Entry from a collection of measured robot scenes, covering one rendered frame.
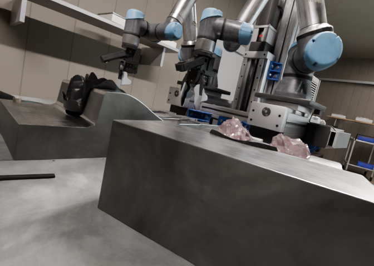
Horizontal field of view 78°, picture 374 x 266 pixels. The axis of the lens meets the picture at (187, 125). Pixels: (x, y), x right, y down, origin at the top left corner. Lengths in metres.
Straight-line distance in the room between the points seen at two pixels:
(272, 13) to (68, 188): 1.17
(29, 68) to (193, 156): 2.62
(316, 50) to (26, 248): 0.87
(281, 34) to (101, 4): 2.20
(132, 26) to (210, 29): 0.38
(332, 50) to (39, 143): 0.86
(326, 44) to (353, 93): 7.40
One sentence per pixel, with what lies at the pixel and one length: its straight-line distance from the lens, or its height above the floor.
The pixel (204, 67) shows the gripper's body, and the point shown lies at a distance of 0.89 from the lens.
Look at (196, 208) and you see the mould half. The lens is 0.23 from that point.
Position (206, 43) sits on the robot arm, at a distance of 0.88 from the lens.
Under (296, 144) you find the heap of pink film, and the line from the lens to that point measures 0.45.
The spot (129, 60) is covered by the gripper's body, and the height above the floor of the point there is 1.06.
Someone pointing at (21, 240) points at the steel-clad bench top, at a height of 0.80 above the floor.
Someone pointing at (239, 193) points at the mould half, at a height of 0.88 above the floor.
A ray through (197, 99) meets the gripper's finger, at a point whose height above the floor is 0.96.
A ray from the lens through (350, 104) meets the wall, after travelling 8.26.
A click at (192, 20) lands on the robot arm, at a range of 1.38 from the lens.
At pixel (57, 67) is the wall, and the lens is 2.84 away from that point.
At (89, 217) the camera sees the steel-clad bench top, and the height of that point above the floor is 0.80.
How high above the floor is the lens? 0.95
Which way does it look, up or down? 7 degrees down
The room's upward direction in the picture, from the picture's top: 12 degrees clockwise
